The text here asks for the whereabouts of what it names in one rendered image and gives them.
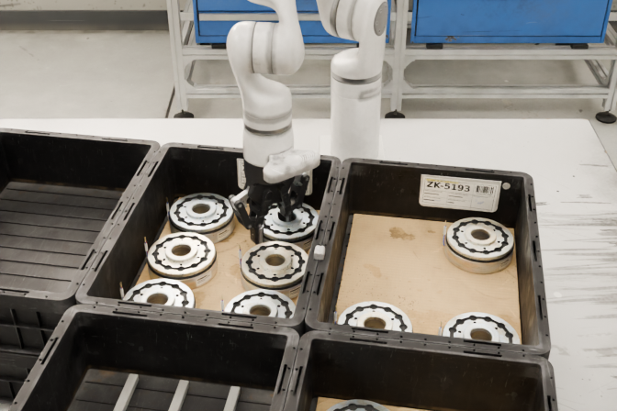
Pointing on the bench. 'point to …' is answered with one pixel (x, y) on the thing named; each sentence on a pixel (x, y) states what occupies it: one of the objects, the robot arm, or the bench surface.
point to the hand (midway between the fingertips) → (271, 229)
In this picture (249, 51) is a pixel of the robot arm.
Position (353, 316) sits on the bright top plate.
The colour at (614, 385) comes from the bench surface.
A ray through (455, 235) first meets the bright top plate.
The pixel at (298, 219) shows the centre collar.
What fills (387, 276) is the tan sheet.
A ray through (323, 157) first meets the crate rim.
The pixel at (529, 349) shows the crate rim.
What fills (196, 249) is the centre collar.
